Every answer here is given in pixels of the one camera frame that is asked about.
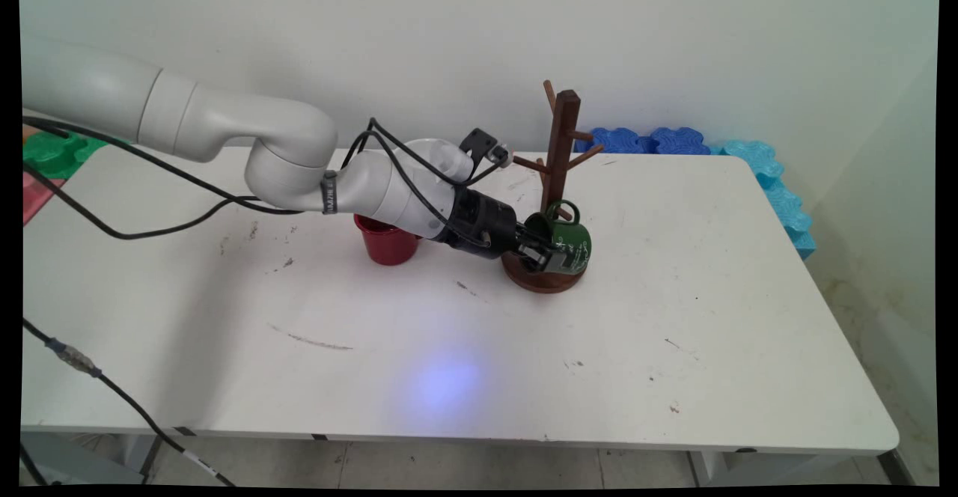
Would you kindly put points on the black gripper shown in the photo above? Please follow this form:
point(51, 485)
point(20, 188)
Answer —
point(483, 227)

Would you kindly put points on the green enamel mug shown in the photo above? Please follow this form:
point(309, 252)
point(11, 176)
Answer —
point(572, 239)

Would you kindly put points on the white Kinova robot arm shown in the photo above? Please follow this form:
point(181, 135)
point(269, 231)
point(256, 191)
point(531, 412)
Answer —
point(224, 123)

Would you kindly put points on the dark wooden mug tree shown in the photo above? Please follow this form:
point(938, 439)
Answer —
point(565, 130)

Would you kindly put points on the dark blue foam mat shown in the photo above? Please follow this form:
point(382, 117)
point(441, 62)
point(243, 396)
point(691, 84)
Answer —
point(679, 141)
point(617, 140)

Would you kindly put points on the red enamel mug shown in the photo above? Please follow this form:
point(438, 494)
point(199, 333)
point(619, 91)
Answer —
point(385, 246)

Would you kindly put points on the light blue foam mat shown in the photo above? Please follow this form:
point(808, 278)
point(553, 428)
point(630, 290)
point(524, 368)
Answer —
point(787, 209)
point(803, 244)
point(752, 156)

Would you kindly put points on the white table leg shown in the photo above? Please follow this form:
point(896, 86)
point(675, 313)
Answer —
point(707, 471)
point(131, 452)

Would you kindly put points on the dark table leg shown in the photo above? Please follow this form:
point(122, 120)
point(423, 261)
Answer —
point(896, 468)

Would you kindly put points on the pink foam mat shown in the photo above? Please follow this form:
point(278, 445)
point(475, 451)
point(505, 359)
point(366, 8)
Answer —
point(37, 197)

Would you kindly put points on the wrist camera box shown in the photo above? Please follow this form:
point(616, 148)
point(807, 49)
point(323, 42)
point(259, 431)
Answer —
point(485, 147)

